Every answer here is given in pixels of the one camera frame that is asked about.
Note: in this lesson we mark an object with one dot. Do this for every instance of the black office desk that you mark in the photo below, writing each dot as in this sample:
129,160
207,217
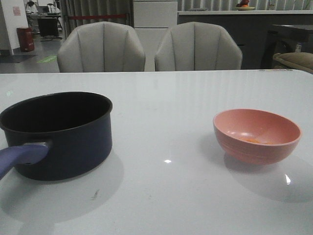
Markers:
46,25

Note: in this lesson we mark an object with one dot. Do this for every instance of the dark grey counter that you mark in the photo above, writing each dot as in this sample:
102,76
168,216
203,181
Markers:
249,28

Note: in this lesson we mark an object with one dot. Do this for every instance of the white cabinet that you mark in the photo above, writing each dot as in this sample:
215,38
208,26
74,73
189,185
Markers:
151,20

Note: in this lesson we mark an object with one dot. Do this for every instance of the red waste bin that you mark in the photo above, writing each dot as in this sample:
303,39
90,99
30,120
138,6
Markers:
25,39

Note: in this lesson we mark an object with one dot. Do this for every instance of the left grey upholstered chair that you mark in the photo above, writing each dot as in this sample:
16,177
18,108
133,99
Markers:
101,47

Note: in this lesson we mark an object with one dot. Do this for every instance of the dark side table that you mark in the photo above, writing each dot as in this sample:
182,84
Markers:
285,39

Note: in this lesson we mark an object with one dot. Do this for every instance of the brown cushion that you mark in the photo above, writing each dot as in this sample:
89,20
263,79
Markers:
302,61

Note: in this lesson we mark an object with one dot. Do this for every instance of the dark blue saucepan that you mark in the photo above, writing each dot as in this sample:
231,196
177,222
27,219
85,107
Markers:
56,136

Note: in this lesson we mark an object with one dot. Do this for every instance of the orange ham pieces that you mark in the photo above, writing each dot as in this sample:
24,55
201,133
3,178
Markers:
256,141

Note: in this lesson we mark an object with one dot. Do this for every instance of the fruit plate on counter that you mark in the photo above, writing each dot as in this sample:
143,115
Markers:
243,5

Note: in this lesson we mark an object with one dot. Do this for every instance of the right grey upholstered chair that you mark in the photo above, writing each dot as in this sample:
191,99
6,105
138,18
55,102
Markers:
196,46

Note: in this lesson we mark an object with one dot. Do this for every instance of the grey upholstered chair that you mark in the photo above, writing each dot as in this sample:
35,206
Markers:
101,47
196,46

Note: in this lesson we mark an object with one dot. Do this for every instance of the pink plastic bowl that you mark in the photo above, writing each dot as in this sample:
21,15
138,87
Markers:
232,125

